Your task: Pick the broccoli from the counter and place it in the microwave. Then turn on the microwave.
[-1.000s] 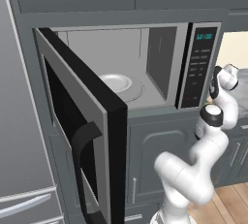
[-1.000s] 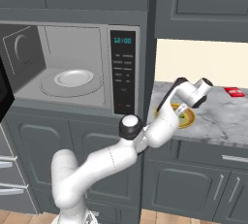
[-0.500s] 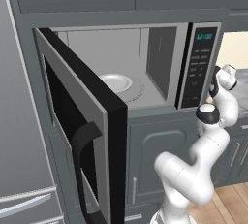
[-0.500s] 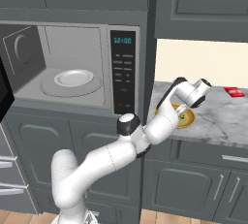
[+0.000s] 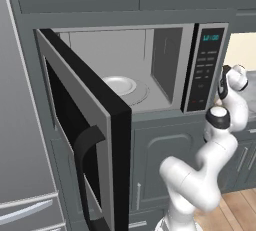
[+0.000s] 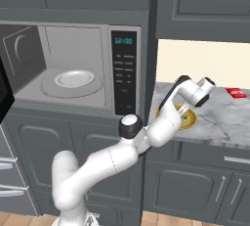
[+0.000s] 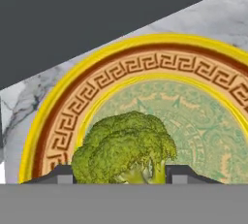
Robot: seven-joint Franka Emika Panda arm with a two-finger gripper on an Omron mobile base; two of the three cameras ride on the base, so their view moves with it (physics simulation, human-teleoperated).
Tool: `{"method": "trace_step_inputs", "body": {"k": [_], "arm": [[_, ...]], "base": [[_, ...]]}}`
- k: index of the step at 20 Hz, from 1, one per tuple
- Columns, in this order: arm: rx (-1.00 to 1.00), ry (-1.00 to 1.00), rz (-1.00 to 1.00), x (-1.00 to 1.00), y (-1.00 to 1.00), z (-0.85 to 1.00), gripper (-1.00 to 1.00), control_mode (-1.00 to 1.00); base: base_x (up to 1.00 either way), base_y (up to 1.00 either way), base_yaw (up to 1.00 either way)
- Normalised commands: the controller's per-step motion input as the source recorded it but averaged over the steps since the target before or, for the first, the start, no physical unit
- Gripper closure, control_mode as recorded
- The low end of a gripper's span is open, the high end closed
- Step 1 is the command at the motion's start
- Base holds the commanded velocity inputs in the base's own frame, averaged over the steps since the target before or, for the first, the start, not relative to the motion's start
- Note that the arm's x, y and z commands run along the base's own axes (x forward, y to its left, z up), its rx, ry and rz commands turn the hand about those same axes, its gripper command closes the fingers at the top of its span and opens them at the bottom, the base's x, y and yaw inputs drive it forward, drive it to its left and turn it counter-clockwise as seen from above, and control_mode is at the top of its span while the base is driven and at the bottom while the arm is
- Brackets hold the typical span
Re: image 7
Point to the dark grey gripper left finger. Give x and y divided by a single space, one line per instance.
63 173

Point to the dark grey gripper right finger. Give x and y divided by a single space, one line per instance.
180 172

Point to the green broccoli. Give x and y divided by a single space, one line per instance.
126 147

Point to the yellow rimmed patterned plate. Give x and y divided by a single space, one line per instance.
180 82

